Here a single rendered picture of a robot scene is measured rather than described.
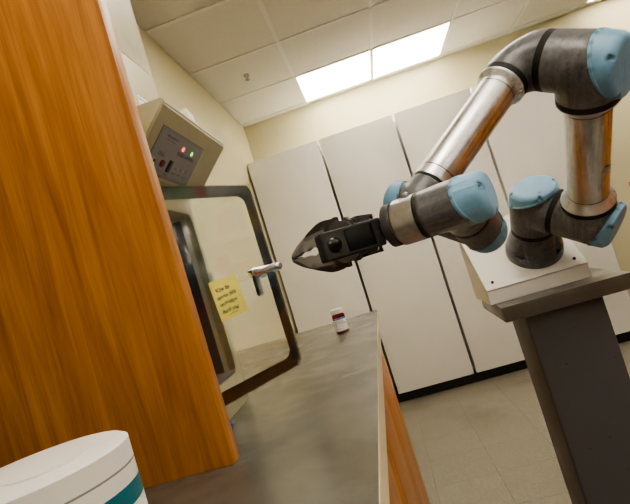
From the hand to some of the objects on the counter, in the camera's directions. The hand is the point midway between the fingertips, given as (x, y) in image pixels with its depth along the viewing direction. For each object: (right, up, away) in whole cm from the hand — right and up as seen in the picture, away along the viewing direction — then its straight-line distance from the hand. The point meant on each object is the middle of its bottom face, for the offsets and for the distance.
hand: (295, 258), depth 88 cm
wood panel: (-31, -36, -16) cm, 50 cm away
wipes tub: (-12, -28, -55) cm, 63 cm away
